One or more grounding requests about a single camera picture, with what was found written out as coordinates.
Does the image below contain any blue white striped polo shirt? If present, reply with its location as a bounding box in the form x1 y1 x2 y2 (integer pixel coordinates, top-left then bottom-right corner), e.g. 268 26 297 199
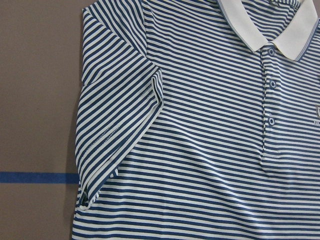
72 0 320 240

